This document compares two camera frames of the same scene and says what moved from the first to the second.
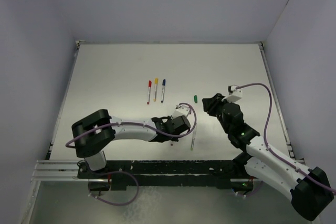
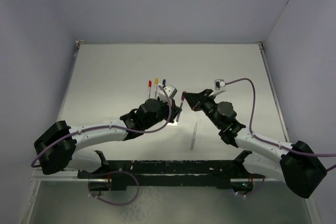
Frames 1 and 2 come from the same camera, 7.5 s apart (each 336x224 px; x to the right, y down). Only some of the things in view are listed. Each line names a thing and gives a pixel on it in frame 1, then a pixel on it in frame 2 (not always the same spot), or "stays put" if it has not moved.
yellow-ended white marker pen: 156,82 stays put
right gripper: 210,104 -> 196,102
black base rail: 169,175 stays put
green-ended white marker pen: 193,139 stays put
